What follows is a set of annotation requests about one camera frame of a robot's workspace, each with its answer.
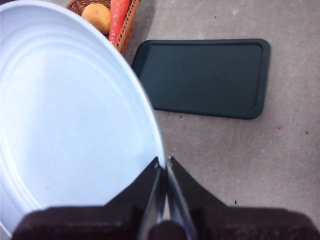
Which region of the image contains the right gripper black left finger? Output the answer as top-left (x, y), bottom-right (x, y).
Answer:
top-left (12, 156), bottom-right (162, 240)

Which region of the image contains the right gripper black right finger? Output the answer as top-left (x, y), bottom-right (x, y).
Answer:
top-left (166, 156), bottom-right (316, 240)

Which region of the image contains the light blue round plate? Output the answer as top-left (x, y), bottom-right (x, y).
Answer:
top-left (0, 3), bottom-right (167, 238)

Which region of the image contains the black rectangular tray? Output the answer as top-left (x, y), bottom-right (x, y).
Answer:
top-left (131, 38), bottom-right (272, 121)

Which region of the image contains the brown wicker basket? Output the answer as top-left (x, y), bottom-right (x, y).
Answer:
top-left (66, 0), bottom-right (141, 56)

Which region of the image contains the yellow-brown potato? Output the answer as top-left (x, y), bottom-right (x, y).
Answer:
top-left (81, 3), bottom-right (112, 35)

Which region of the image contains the orange-red carrot with leaves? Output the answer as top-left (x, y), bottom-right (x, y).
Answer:
top-left (107, 0), bottom-right (143, 47)

